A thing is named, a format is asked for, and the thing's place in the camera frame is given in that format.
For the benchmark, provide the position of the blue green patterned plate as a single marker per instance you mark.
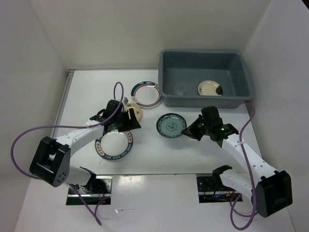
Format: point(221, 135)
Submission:
point(171, 125)

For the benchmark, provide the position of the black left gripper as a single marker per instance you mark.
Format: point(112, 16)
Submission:
point(131, 123)

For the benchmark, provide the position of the aluminium table edge rail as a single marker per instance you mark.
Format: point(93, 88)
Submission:
point(63, 100)

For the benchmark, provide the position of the white plate dark green rim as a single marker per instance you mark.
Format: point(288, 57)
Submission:
point(114, 145)

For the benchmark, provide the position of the grey plastic bin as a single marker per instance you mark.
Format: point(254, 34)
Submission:
point(191, 67)

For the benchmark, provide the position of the white plate red teal rim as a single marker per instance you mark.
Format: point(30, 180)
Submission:
point(146, 94)

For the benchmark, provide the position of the clear plastic cup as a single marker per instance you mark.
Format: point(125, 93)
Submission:
point(180, 89)

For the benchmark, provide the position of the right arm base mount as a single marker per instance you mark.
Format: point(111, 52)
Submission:
point(208, 192)

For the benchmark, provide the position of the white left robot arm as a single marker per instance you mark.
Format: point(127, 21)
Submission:
point(51, 162)

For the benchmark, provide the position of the cream plate black spot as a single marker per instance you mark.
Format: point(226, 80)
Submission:
point(210, 88)

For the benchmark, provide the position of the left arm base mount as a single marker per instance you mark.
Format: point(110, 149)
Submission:
point(91, 191)

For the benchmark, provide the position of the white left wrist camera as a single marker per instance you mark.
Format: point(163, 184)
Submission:
point(125, 101)

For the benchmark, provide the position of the cream plate small motifs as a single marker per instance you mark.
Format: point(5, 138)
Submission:
point(137, 110)

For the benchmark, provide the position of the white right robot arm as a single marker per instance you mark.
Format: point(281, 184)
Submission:
point(268, 189)

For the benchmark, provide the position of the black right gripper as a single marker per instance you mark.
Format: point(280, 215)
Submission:
point(191, 132)

